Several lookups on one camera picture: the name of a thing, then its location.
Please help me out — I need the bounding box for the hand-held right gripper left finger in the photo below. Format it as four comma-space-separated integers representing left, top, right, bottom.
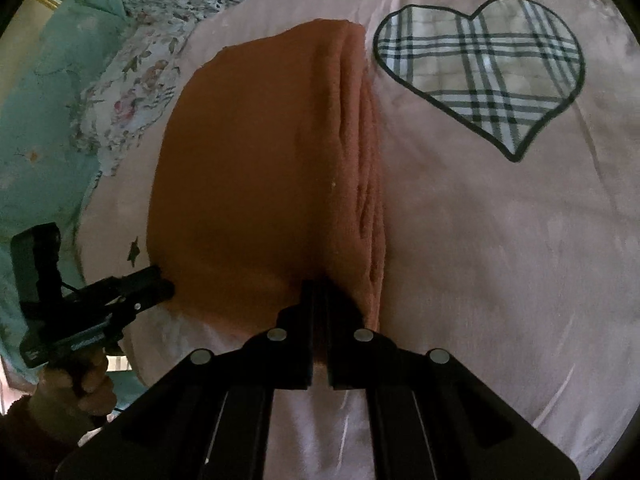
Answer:
55, 280, 317, 480

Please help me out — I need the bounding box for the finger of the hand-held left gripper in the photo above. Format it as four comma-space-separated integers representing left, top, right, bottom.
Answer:
75, 266, 175, 312

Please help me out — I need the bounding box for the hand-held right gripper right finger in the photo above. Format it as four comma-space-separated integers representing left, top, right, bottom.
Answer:
320, 282, 581, 480

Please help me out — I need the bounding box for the person's left forearm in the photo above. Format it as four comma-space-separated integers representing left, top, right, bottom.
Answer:
0, 392, 103, 480

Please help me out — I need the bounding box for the person's left hand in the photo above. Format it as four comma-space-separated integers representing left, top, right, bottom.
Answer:
35, 345, 119, 418

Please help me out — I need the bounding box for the teal bed cover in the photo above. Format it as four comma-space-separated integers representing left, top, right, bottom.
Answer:
0, 0, 131, 391

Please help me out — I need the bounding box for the pink bedsheet with plaid hearts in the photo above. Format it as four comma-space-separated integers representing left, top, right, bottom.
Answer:
75, 0, 640, 480

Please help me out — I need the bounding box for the floral ruffled pillow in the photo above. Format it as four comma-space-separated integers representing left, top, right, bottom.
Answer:
67, 25, 201, 176

